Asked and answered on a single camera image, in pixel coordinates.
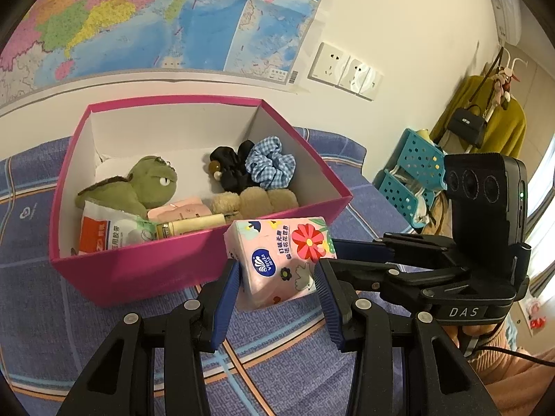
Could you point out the small hanging doll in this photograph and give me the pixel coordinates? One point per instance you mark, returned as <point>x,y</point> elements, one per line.
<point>505,86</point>

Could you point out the pink cardboard box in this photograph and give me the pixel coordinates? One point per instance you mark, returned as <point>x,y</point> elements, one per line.
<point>143,275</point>

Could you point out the yellow coat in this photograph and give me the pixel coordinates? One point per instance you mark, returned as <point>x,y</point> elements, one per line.
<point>503,130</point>

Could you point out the white packet with red label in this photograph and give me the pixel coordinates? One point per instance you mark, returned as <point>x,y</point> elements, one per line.
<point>104,229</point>

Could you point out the green plush turtle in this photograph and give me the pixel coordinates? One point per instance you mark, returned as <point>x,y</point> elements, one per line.
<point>147,186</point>

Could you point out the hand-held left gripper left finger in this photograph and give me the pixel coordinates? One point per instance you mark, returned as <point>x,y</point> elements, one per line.
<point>225,307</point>

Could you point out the small pink packet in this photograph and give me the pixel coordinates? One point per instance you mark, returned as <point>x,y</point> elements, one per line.
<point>186,209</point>

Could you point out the pink floral tissue pack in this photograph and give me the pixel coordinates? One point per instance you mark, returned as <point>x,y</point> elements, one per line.
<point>277,260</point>

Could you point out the black scrunchie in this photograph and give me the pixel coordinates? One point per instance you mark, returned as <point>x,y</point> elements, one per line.
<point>230,169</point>

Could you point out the red paper decoration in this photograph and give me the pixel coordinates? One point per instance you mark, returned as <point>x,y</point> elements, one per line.
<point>537,323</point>

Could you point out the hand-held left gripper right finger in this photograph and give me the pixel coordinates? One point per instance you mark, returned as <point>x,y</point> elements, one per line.
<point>329,307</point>

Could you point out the black handbag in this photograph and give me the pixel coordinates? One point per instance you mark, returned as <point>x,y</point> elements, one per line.
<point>466,123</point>

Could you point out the yellow tube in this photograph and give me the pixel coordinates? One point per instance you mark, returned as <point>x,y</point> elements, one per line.
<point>190,226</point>

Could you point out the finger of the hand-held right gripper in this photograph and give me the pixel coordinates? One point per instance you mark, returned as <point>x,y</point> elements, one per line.
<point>390,279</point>
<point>360,249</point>

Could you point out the blue checked scrunchie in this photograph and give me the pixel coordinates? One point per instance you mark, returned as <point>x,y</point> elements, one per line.
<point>269,160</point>

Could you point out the colourful wall map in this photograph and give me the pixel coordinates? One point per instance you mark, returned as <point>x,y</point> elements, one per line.
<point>173,17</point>

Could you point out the white air conditioner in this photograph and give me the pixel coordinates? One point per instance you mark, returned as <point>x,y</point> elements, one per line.
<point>507,13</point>

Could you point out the bright window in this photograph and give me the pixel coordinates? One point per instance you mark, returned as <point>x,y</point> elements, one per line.
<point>542,208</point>

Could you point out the cream plush toy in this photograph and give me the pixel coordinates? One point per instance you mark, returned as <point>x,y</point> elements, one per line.
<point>256,201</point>

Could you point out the white wall socket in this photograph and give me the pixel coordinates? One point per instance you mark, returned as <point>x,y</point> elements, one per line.
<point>328,64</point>
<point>353,74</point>
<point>371,83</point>

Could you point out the white coat rack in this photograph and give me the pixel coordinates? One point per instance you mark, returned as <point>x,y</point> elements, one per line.
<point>505,58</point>

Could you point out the person's right hand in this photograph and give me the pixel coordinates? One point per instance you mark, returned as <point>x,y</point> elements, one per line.
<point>453,333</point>

